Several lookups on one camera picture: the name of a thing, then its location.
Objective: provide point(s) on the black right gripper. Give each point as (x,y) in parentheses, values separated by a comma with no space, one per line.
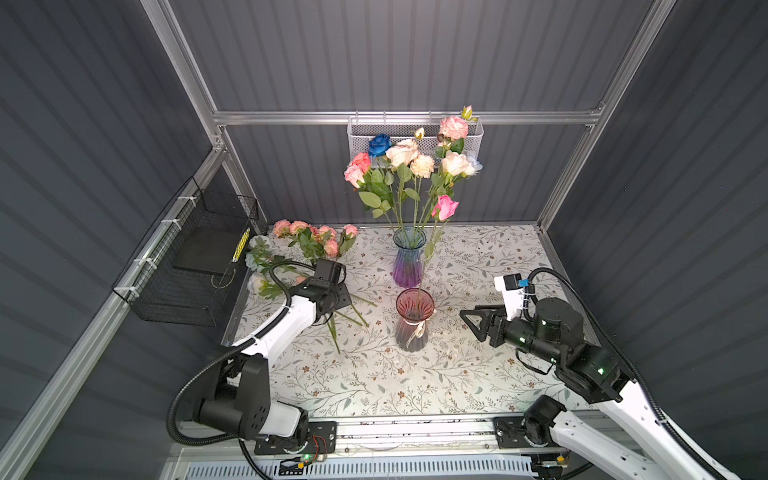
(498,317)

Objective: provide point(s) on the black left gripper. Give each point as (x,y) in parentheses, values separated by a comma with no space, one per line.
(343,296)

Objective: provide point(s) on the red glass vase with ribbon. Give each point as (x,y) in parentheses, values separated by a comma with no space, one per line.
(415,308)

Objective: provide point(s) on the blue purple glass vase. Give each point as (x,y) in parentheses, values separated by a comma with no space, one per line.
(408,269)

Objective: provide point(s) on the light pink rose stem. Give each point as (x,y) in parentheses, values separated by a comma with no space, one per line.
(376,195)

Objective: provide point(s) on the magenta rose stem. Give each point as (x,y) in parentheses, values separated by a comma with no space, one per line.
(439,210)

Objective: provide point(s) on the blue rose stem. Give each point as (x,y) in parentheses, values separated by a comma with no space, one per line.
(378,146)

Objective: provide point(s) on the white rose stem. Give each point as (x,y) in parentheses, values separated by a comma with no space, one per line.
(472,166)

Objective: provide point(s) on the pale pink rose stem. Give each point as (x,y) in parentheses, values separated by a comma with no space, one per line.
(445,179)

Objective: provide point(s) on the pink cream peony spray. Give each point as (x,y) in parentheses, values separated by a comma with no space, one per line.
(453,133)

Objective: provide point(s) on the pink red rose stem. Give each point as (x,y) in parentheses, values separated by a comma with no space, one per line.
(391,176)

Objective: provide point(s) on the white peony spray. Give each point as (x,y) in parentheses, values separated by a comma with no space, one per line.
(415,165)

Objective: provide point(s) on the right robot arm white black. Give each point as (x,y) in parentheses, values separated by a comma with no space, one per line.
(555,335)

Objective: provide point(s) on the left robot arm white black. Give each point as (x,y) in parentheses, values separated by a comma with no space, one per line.
(236,398)

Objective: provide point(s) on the bunch of artificial flowers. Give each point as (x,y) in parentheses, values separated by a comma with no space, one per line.
(300,252)

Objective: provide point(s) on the floral table cloth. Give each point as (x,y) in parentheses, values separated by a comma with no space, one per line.
(355,367)

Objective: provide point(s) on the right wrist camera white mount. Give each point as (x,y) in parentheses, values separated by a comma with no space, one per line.
(513,288)

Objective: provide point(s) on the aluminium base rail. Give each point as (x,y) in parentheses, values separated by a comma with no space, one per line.
(460,446)

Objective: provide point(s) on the black wire mesh basket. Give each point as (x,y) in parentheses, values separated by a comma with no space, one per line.
(183,274)

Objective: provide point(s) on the white wire mesh basket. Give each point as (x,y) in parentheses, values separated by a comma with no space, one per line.
(361,129)

